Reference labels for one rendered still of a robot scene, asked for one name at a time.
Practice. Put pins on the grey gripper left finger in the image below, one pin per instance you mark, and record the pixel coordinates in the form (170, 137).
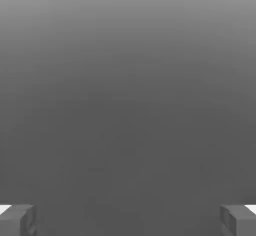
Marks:
(16, 221)

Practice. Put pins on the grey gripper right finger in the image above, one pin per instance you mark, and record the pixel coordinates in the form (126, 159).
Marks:
(240, 221)

